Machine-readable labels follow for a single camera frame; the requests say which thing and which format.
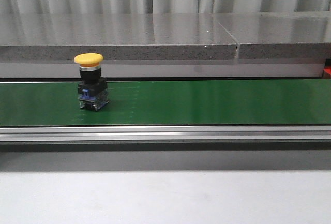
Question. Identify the grey stone countertop slab right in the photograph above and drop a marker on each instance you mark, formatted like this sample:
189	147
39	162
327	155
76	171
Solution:
298	35

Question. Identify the grey stone countertop slab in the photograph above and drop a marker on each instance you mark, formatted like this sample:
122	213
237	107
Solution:
118	37
298	35

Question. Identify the green conveyor belt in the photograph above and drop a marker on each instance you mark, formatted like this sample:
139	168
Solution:
279	101

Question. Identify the grey stone countertop slab left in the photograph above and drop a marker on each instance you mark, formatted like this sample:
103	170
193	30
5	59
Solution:
118	37

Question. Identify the red plastic tray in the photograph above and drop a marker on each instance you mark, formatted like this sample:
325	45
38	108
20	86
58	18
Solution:
327	72

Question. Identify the aluminium conveyor side rail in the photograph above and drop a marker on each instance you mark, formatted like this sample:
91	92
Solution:
167	134

